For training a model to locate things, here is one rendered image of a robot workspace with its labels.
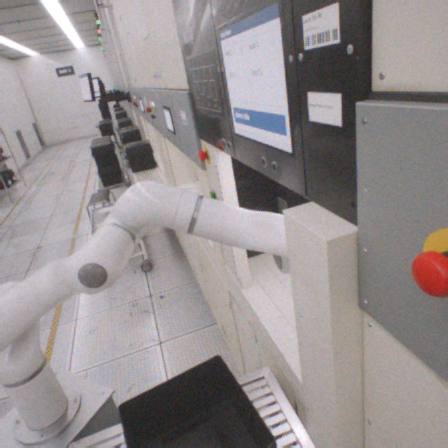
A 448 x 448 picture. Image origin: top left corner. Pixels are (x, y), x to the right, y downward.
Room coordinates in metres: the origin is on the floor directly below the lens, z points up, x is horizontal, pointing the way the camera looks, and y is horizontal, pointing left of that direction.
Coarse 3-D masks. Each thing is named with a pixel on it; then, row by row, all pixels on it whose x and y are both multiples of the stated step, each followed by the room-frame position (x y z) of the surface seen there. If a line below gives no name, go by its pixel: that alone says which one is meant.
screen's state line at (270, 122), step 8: (240, 112) 0.76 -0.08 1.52; (248, 112) 0.72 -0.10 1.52; (256, 112) 0.68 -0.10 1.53; (264, 112) 0.64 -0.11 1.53; (240, 120) 0.77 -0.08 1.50; (248, 120) 0.72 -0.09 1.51; (256, 120) 0.68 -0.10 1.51; (264, 120) 0.64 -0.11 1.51; (272, 120) 0.61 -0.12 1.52; (280, 120) 0.58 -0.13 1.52; (264, 128) 0.65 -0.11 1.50; (272, 128) 0.61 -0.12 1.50; (280, 128) 0.58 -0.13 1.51
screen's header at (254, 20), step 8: (272, 8) 0.57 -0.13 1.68; (256, 16) 0.63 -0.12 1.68; (264, 16) 0.60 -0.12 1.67; (272, 16) 0.57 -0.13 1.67; (240, 24) 0.70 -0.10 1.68; (248, 24) 0.66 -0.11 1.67; (256, 24) 0.63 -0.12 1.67; (224, 32) 0.79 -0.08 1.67; (232, 32) 0.74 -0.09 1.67; (240, 32) 0.70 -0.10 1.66
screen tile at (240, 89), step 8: (240, 40) 0.71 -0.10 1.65; (224, 48) 0.80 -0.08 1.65; (232, 48) 0.76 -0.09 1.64; (232, 56) 0.76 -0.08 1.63; (240, 56) 0.72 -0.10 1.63; (232, 64) 0.77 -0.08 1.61; (240, 64) 0.72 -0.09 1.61; (232, 80) 0.78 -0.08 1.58; (240, 80) 0.74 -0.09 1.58; (248, 80) 0.69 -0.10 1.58; (232, 88) 0.79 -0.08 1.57; (240, 88) 0.74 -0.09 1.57; (248, 88) 0.70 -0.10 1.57; (232, 96) 0.80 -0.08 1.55; (240, 96) 0.75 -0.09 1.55; (248, 96) 0.71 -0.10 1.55
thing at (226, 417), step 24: (216, 360) 0.69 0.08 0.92; (168, 384) 0.64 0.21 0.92; (192, 384) 0.66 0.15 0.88; (216, 384) 0.68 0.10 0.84; (120, 408) 0.59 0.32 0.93; (144, 408) 0.62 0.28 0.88; (168, 408) 0.63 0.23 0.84; (192, 408) 0.66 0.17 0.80; (216, 408) 0.67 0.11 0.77; (240, 408) 0.61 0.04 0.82; (144, 432) 0.61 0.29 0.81; (168, 432) 0.60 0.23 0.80; (192, 432) 0.61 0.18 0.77; (216, 432) 0.59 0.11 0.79; (240, 432) 0.59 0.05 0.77; (264, 432) 0.49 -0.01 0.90
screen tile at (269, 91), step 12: (264, 36) 0.60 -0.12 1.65; (276, 36) 0.56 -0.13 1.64; (252, 48) 0.66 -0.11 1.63; (264, 48) 0.61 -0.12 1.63; (252, 60) 0.66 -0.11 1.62; (264, 60) 0.61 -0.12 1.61; (276, 60) 0.57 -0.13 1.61; (276, 72) 0.57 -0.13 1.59; (252, 84) 0.68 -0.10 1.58; (264, 84) 0.62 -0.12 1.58; (276, 84) 0.58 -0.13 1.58; (264, 96) 0.63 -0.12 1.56; (276, 96) 0.58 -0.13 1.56
